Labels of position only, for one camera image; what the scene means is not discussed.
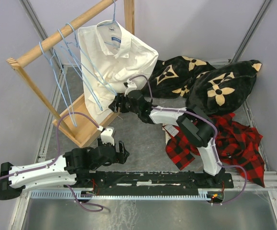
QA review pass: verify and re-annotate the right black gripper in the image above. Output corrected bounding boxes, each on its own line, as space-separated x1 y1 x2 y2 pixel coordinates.
108 92 140 115

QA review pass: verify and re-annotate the white shirt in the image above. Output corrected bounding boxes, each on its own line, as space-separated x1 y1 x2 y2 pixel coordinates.
78 24 158 124

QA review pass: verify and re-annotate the blue wire hanger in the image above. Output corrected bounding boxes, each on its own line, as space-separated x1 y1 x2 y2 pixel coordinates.
39 42 77 127
57 29 103 111
65 23 117 96
97 0 122 49

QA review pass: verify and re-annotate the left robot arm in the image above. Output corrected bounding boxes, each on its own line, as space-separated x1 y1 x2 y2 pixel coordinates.
0 141 130 200

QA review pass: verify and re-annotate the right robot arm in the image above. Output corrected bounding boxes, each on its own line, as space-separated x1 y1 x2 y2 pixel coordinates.
109 90 225 187

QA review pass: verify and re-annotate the red black plaid shirt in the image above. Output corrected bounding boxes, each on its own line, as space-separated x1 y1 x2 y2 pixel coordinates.
163 113 265 187

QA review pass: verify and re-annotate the wooden clothes rack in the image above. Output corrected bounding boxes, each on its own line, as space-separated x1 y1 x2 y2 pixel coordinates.
6 0 135 149

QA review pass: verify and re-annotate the black beige floral blanket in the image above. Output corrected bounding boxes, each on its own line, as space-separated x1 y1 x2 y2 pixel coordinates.
144 56 262 115

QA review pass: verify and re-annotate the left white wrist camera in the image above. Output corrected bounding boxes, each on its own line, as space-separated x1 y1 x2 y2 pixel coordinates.
97 126 115 146

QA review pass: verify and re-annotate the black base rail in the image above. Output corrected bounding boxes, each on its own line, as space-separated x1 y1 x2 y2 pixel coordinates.
71 171 234 196

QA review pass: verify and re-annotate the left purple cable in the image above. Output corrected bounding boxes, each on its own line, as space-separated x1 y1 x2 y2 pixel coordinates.
0 112 103 194

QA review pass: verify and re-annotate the grey slotted cable duct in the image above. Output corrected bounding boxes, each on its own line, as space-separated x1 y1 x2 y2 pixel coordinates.
30 189 211 201

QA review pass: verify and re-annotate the blue wire hanger front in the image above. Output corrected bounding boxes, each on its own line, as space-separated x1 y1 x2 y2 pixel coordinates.
39 42 77 127

